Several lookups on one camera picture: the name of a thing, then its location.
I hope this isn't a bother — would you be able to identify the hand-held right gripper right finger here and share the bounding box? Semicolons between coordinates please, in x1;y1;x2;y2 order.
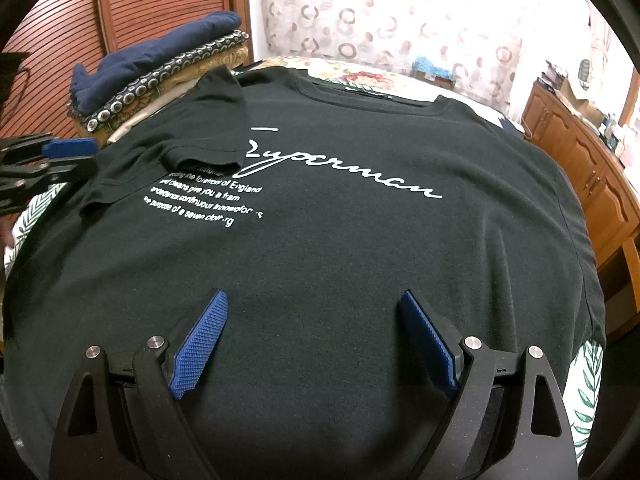
397;289;581;480

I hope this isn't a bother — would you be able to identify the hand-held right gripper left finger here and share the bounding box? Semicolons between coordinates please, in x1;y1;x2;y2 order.
47;289;231;480

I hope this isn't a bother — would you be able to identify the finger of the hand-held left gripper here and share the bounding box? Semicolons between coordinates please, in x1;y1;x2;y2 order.
0;158;99;211
0;132;99;161

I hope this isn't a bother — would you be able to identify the black printed t-shirt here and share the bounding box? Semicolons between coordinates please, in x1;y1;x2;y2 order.
2;66;608;480

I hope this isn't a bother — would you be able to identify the folded circle pattern cloth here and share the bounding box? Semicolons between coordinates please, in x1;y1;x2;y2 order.
85;30;251;133

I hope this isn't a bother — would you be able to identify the folded navy cloth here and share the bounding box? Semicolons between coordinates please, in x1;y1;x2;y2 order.
70;10;243;116

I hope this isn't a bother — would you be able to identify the wooden louvered wardrobe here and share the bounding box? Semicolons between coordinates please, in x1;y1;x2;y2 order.
0;0;256;161

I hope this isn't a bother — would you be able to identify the leaf print bed sheet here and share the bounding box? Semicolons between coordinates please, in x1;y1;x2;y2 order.
2;175;608;466

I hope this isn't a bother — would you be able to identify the wooden cabinet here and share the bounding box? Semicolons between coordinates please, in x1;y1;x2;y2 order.
522;82;640;336

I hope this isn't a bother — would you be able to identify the navy floral blanket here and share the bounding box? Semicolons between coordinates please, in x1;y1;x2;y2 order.
250;55;521;133

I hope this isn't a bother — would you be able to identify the blue box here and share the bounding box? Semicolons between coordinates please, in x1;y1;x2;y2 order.
412;57;456;83

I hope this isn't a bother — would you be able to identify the clutter of small desk things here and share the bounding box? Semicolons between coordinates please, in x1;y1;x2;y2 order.
537;57;640;171

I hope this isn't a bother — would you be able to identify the cardboard box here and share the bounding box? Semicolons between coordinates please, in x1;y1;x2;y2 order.
557;75;608;128

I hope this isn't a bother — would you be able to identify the circle print curtain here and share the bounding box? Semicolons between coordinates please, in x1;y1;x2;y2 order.
257;0;591;106

